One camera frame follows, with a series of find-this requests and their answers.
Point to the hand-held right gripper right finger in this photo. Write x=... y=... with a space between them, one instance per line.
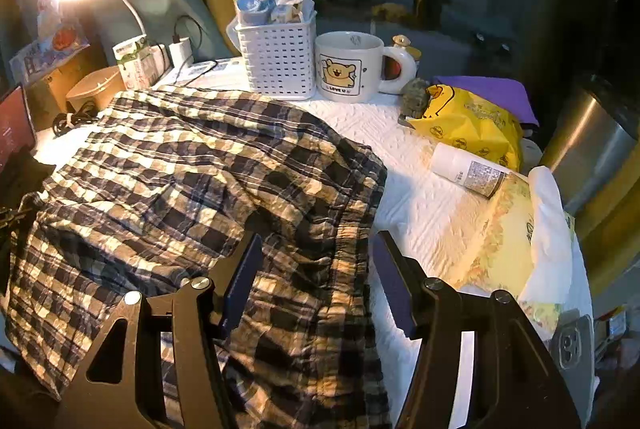
x=395 y=284

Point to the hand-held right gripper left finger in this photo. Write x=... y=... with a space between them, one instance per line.
x=245 y=281

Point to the plaid pants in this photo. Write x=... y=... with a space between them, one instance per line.
x=175 y=169

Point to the white quilted table cover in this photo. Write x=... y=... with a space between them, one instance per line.
x=410 y=209

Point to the yellow tissue pack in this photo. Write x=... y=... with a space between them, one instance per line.
x=510 y=229

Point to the white labelled bottle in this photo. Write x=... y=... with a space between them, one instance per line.
x=455 y=164

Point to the yellow printed plastic bag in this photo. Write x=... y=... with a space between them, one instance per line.
x=475 y=124

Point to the smartphone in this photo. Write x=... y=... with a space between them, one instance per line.
x=570 y=341

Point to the small turtle figurine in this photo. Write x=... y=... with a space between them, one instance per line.
x=415 y=96

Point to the white blue power strip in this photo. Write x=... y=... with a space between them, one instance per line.
x=200 y=69

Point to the purple cloth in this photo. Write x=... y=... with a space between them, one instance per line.
x=495 y=86

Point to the white perforated plastic basket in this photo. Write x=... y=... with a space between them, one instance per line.
x=275 y=59

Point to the stainless steel bin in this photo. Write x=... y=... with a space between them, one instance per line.
x=585 y=144

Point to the white charger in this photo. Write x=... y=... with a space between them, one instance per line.
x=180 y=51

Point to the white bear print mug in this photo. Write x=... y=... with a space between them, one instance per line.
x=345 y=49

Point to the green white milk carton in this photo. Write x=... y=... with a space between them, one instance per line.
x=132 y=64

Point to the brown lidded container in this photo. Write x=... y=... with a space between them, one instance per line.
x=95 y=86

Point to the dark cloth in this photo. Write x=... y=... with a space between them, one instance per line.
x=20 y=179

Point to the blue white wrapped roll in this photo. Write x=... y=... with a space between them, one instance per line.
x=252 y=6

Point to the cardboard box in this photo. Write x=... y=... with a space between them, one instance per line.
x=55 y=81

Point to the dark red screen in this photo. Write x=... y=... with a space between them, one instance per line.
x=12 y=124

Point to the dark bottle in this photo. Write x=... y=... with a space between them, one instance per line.
x=427 y=4

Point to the printed snack packet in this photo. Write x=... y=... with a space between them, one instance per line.
x=60 y=39

